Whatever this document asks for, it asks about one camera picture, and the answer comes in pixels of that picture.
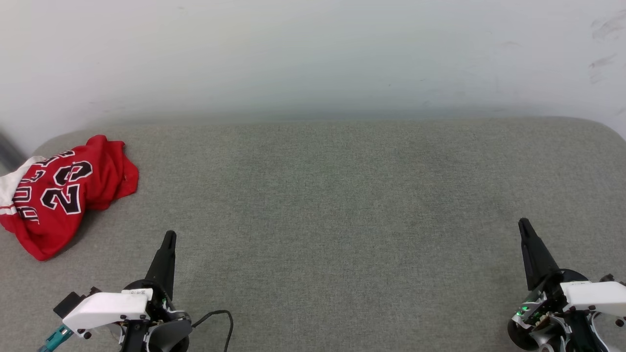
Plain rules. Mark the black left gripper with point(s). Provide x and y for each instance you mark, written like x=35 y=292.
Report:
x=142 y=337

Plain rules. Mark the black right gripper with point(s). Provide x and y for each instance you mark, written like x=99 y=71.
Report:
x=547 y=318

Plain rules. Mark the red number 23 basketball jersey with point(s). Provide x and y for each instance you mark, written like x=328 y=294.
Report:
x=102 y=171

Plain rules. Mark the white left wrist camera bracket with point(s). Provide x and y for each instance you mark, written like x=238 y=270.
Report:
x=105 y=308

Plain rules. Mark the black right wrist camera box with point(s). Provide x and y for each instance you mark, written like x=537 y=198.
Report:
x=608 y=278

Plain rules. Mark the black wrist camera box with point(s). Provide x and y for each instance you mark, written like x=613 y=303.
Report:
x=73 y=303
x=608 y=278

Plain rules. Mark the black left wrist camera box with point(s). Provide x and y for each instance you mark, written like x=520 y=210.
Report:
x=73 y=303

